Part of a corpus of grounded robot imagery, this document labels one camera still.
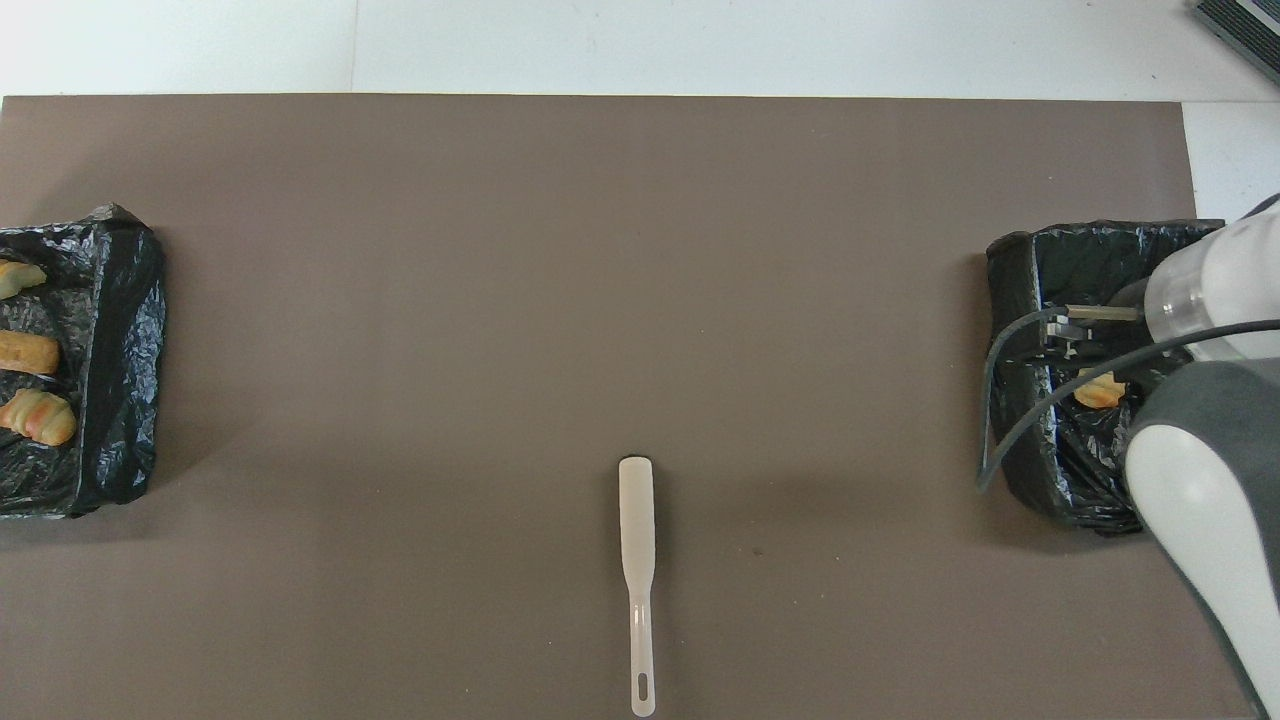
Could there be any torn croissant pastry piece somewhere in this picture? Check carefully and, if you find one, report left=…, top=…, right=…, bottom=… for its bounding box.
left=1073, top=370, right=1128, bottom=410

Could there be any brown bread roll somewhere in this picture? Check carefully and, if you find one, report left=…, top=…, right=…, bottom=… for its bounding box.
left=0, top=329, right=62, bottom=377

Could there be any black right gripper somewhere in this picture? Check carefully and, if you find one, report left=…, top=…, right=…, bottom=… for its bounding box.
left=1045, top=280, right=1153, bottom=379

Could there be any brown paper table mat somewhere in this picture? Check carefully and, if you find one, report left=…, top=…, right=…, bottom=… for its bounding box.
left=0, top=95, right=1256, bottom=720

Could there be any black bag-lined bin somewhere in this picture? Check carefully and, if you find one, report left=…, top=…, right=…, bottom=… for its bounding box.
left=985, top=220, right=1226, bottom=536
left=0, top=203, right=168, bottom=519

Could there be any long striped croissant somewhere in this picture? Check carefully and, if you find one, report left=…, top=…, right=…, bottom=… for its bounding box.
left=0, top=260, right=49, bottom=302

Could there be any short striped croissant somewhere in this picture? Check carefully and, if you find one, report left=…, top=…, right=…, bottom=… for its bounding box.
left=0, top=389, right=79, bottom=448

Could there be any dark grey ribbed device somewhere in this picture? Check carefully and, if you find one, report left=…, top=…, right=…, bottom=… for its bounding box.
left=1190, top=0, right=1280, bottom=86

